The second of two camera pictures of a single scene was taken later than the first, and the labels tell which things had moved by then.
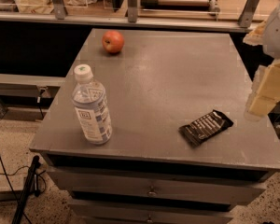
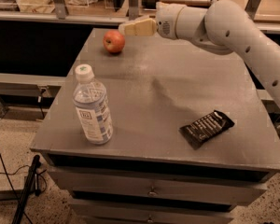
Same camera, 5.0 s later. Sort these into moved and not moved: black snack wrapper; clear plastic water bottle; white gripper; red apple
Moved: white gripper
Not moved: clear plastic water bottle; red apple; black snack wrapper
